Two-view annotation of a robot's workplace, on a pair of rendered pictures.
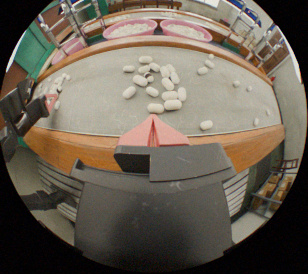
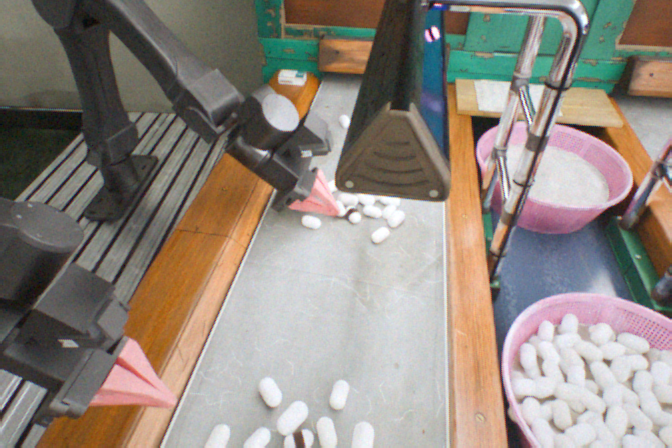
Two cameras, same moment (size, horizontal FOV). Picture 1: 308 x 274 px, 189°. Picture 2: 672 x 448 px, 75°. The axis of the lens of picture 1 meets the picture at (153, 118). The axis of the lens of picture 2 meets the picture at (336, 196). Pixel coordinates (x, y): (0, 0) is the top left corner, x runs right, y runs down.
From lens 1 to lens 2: 41 cm
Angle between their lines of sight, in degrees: 53
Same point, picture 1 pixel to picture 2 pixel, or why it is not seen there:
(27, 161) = (247, 31)
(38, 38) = not seen: outside the picture
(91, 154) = (178, 311)
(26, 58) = not seen: outside the picture
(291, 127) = not seen: outside the picture
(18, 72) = not seen: outside the picture
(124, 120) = (220, 380)
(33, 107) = (279, 174)
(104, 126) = (224, 341)
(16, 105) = (263, 141)
